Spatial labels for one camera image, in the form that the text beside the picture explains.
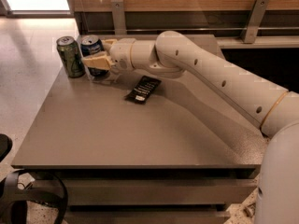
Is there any metal bracket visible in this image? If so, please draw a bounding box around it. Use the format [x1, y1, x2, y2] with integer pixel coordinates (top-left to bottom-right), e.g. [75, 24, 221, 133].
[111, 0, 127, 35]
[240, 0, 270, 44]

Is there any white power strip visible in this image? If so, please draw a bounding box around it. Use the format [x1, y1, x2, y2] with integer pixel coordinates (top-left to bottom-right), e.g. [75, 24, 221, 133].
[244, 203, 256, 217]

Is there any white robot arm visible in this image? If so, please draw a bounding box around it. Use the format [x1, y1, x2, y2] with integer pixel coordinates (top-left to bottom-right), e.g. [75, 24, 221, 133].
[83, 31, 299, 224]

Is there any right metal bracket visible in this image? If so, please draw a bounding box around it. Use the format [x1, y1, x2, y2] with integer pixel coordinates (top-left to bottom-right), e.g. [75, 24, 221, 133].
[240, 0, 270, 44]

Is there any black snack packet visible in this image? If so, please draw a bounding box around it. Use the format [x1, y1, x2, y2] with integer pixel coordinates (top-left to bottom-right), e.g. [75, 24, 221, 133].
[125, 76, 161, 104]

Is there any black round seat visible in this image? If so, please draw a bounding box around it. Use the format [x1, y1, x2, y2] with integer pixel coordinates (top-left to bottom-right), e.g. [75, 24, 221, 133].
[0, 133, 12, 162]

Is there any left metal bracket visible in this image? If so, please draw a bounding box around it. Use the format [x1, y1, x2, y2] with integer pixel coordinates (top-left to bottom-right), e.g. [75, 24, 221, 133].
[111, 0, 127, 35]

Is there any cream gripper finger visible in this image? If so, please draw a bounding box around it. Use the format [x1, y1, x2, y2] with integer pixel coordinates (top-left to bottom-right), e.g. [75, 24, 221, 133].
[82, 53, 113, 71]
[102, 39, 118, 51]

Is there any blue pepsi can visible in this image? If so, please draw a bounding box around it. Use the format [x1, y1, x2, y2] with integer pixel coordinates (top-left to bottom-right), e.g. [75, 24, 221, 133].
[80, 35, 107, 77]

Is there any black chair base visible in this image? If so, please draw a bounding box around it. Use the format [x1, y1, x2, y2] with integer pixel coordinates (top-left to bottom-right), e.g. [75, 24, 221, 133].
[0, 170, 68, 224]

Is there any lower grey drawer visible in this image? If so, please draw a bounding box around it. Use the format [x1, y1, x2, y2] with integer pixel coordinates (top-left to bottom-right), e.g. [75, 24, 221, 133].
[64, 211, 230, 224]

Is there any green soda can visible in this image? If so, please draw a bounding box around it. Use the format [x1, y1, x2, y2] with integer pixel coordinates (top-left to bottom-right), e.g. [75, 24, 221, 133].
[56, 36, 85, 78]

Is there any upper grey drawer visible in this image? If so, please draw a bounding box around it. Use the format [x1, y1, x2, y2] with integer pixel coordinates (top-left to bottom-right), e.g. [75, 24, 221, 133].
[63, 179, 256, 205]

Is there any grey drawer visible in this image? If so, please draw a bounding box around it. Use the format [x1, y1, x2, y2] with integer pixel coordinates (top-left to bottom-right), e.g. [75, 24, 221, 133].
[64, 211, 230, 224]
[63, 179, 256, 205]

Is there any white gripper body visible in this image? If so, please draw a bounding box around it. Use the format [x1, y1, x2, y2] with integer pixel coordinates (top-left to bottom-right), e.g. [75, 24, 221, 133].
[109, 38, 135, 71]

